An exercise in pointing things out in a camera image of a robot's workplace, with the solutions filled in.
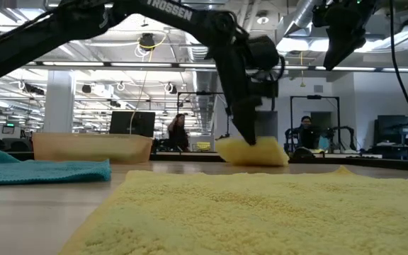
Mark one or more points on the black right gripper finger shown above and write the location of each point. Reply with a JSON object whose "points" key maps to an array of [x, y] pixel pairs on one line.
{"points": [[332, 56], [347, 51]]}

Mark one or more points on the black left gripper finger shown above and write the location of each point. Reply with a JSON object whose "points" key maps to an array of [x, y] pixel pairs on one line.
{"points": [[253, 117], [242, 120]]}

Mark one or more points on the small yellow microfiber towel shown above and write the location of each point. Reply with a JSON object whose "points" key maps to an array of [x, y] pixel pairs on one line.
{"points": [[260, 154]]}

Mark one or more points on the large yellow microfiber towel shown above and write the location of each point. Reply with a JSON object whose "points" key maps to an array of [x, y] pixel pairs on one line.
{"points": [[260, 212]]}

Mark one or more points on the teal microfiber towel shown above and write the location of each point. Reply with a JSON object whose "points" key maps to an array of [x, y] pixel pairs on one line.
{"points": [[41, 171]]}

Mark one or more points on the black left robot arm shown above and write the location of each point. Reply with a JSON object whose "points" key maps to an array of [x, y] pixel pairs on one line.
{"points": [[83, 21]]}

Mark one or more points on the black background robot arm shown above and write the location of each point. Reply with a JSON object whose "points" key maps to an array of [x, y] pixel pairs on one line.
{"points": [[349, 132]]}

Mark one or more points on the person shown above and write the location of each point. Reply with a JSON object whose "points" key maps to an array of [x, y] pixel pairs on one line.
{"points": [[178, 132], [307, 134]]}

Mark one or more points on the dark desk monitor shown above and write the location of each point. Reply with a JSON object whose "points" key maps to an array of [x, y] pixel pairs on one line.
{"points": [[391, 129]]}

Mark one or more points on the black ceiling device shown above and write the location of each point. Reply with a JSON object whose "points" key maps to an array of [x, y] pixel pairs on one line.
{"points": [[147, 42]]}

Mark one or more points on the black computer monitor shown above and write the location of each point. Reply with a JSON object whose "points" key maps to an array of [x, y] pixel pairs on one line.
{"points": [[120, 124]]}

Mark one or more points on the long ceiling light bar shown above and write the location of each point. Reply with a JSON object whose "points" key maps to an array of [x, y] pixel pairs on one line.
{"points": [[76, 63]]}

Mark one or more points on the white structural column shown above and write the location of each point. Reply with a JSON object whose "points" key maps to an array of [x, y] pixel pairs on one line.
{"points": [[59, 102]]}

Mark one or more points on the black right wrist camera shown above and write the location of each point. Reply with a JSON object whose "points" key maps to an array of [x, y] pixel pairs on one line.
{"points": [[321, 15]]}

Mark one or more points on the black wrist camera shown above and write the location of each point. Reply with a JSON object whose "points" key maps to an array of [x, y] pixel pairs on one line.
{"points": [[265, 52], [321, 15]]}

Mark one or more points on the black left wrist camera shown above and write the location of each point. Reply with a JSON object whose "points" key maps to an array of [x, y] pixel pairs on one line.
{"points": [[265, 52]]}

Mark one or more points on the black background frame stand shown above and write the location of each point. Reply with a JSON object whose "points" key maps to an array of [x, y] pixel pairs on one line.
{"points": [[314, 96]]}

